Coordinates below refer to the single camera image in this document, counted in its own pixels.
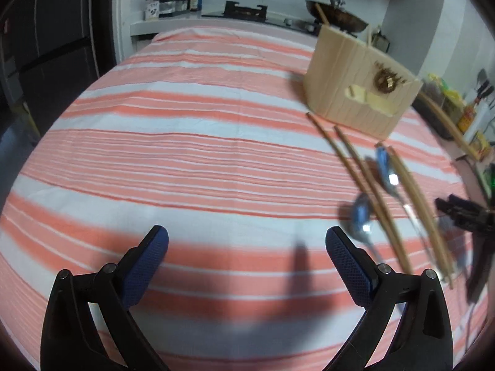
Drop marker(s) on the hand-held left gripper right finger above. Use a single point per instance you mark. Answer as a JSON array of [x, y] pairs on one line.
[[346, 262]]

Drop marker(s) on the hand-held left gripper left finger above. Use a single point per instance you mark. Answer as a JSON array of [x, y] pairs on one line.
[[149, 262]]

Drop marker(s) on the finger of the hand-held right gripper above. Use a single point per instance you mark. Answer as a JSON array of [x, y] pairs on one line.
[[479, 270], [460, 210]]

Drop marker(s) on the metal spoon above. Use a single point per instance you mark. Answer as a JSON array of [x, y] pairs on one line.
[[361, 216], [386, 174]]

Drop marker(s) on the cream ribbed utensil holder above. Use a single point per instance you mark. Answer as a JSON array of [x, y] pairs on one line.
[[340, 85]]

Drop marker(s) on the hanging kitchen utensils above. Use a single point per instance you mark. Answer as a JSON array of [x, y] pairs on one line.
[[483, 87]]

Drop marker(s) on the orange label bottle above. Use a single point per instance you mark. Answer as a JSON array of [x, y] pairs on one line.
[[467, 118]]

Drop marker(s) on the orange white striped cloth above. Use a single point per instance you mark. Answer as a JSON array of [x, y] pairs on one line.
[[193, 162]]

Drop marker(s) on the green mesh bag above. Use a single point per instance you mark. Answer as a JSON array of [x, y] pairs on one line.
[[441, 92]]

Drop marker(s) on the dark wok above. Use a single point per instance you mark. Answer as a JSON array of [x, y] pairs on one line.
[[344, 17]]

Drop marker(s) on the dark refrigerator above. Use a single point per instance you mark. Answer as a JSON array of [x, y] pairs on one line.
[[50, 46]]

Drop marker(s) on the white label spice jar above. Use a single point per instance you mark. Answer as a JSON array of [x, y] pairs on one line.
[[152, 7]]

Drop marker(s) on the dark spice jar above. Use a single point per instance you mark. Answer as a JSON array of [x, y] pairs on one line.
[[167, 5]]

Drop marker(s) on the curved wooden rail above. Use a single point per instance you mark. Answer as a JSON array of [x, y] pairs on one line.
[[448, 125]]

